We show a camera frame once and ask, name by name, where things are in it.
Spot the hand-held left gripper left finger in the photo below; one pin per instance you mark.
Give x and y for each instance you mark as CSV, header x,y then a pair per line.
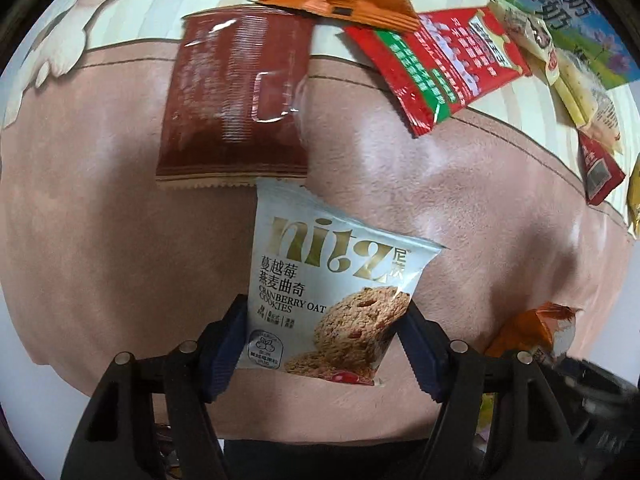
x,y
224,355

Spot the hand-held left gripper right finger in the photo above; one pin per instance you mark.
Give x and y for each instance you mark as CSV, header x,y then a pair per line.
x,y
421,355

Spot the orange and white snack packet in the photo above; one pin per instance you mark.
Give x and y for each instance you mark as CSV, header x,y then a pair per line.
x,y
525,330

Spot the white cookie packet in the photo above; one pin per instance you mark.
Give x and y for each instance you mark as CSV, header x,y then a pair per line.
x,y
320,280

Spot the blue-green printed cardboard box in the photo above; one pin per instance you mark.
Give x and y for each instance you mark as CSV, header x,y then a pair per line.
x,y
575,5

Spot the small red snack packet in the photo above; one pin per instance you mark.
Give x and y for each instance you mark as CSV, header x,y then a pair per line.
x,y
600,170

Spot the brown snack packet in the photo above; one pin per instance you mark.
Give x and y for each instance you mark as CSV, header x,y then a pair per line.
x,y
230,95

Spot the red and green snack packet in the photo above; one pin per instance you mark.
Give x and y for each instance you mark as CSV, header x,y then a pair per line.
x,y
435,65

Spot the pale yellow snack packet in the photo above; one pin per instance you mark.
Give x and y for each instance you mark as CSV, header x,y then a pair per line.
x,y
590,100

